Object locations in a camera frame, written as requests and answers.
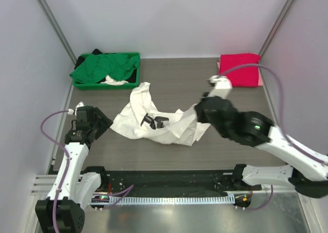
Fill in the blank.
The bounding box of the black t shirt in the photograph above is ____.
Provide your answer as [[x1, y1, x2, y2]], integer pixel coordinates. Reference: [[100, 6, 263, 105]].
[[74, 49, 102, 70]]

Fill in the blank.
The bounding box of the left aluminium corner post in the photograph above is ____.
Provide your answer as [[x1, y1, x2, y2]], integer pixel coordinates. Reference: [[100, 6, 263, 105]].
[[36, 0, 77, 64]]

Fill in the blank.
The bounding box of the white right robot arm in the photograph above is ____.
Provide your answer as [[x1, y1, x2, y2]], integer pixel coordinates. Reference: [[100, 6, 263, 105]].
[[194, 96, 327, 199]]

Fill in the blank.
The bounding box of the white slotted cable duct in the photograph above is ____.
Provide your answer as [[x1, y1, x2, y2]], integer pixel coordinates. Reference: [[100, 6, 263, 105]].
[[87, 195, 235, 206]]

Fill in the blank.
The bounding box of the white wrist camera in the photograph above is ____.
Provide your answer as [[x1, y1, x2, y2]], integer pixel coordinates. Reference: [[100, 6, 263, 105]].
[[67, 102, 86, 115], [207, 75, 232, 99]]

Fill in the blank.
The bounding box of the red folded t shirt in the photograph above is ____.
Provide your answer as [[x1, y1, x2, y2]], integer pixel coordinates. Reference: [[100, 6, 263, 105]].
[[218, 53, 261, 88]]

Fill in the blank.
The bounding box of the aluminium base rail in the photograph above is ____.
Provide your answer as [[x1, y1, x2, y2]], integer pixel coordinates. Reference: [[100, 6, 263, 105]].
[[30, 173, 85, 197]]

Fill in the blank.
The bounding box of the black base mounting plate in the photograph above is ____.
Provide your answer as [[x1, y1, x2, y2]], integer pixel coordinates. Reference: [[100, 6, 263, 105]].
[[96, 167, 262, 198]]

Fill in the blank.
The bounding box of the green t shirt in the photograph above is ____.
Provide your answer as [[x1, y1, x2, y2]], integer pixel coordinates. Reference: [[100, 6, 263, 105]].
[[70, 53, 140, 84]]

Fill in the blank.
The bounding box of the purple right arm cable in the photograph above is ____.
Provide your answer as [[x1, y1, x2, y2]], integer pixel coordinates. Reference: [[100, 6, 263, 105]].
[[217, 63, 328, 212]]

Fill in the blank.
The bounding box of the white t shirt with print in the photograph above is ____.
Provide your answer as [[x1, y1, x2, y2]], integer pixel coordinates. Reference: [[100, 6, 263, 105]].
[[110, 82, 210, 146]]

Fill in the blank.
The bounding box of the green plastic bin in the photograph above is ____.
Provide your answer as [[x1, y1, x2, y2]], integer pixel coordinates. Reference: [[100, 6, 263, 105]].
[[72, 52, 140, 90]]

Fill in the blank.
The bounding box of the white t shirt in bin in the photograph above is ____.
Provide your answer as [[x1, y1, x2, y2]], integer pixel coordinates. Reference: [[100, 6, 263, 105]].
[[100, 75, 128, 86]]

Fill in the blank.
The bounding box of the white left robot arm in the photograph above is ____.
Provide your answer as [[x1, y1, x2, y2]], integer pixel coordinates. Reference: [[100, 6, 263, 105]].
[[35, 102, 113, 232]]

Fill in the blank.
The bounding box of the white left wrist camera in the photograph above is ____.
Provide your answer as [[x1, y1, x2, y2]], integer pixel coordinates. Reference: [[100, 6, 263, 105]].
[[67, 102, 86, 115]]

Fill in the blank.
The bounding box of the right aluminium corner post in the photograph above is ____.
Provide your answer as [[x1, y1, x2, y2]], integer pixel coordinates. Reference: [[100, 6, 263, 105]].
[[259, 0, 297, 57]]

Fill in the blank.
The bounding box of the aluminium corner post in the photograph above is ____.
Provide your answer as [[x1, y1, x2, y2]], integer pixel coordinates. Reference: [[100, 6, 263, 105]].
[[259, 0, 297, 57], [36, 0, 77, 64]]

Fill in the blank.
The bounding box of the pink folded t shirt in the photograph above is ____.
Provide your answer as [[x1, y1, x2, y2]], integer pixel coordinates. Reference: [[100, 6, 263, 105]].
[[217, 62, 263, 88]]

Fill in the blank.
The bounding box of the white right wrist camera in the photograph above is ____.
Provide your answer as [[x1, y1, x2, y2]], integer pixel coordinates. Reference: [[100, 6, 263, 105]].
[[207, 75, 232, 99]]

